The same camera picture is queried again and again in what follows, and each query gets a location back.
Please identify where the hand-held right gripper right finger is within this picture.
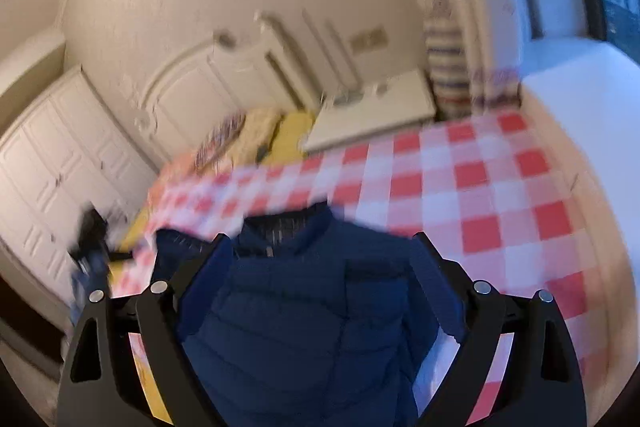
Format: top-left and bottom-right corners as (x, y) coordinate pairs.
(412, 231), (587, 427)

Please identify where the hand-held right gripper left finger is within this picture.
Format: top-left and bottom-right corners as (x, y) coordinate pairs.
(55, 232), (236, 427)

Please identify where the navy blue puffer jacket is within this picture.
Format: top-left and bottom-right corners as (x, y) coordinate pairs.
(155, 202), (468, 427)

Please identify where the white wardrobe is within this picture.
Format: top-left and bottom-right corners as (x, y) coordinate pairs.
(0, 67), (156, 308)

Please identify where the red white checkered plastic sheet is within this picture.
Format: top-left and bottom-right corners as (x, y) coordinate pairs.
(110, 109), (616, 427)

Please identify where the patterned purple pillow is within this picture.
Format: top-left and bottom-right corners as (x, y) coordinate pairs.
(192, 112), (248, 172)

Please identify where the white wooden headboard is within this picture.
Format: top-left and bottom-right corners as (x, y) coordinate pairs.
(117, 9), (321, 162)

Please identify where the cream pillow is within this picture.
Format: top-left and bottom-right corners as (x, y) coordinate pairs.
(232, 107), (286, 165)

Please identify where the white nightstand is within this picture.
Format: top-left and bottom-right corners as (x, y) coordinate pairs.
(302, 69), (438, 152)

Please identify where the sailboat print curtain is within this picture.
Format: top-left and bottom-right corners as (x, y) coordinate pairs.
(390, 0), (526, 112)

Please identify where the white window sill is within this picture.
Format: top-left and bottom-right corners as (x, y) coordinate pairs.
(520, 37), (640, 308)

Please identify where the beige wall socket panel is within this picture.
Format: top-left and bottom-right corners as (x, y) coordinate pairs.
(348, 27), (388, 55)

